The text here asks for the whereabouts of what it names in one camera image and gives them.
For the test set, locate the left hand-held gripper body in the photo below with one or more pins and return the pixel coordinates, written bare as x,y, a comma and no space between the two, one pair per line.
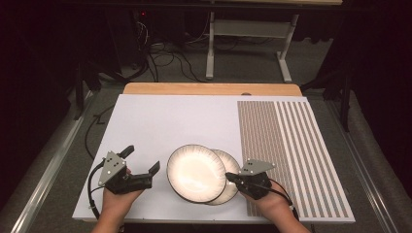
111,171

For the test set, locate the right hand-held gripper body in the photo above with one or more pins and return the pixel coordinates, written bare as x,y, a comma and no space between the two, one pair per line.
256,181

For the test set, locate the white plate with dark rim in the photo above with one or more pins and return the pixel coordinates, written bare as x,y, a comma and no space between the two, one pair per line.
194,173
228,163

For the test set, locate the person's right hand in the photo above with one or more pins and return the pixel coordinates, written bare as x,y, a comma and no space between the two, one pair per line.
272,205

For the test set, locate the person's left hand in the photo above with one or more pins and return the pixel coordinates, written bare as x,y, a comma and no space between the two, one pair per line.
116,204

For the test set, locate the striped brown placemat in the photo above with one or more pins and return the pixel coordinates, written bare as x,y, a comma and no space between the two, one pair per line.
285,155

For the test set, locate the dark metal stand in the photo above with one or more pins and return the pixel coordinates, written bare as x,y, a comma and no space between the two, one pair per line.
79,93
346,100

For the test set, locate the white metal stand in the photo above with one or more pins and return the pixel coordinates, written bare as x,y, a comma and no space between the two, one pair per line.
249,27

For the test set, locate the metal floor rail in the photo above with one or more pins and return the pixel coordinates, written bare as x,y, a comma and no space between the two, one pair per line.
358,161
53,161

